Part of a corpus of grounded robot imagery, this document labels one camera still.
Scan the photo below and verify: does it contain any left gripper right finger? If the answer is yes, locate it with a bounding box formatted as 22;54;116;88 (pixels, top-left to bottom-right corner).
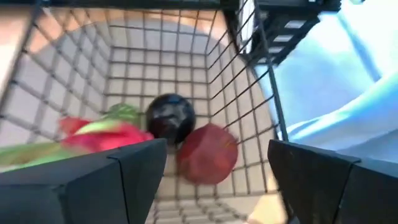
267;139;398;224

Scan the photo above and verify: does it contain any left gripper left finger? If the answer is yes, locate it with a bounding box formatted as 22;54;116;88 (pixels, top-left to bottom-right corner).
0;138;168;224

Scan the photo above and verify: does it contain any pink dragon fruit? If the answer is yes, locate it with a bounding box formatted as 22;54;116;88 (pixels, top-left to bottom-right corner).
0;103;155;172

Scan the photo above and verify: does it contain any black grape bunch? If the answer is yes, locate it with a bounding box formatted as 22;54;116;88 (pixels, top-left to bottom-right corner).
145;93;197;147

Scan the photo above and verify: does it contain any dark red apple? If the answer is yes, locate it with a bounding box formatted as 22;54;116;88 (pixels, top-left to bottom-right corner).
176;122;240;186

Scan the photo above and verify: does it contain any black aluminium table frame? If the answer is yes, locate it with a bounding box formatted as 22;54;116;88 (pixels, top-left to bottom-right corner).
223;0;343;67

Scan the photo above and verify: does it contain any black wire basket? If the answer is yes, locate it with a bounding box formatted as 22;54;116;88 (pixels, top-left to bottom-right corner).
0;0;295;224

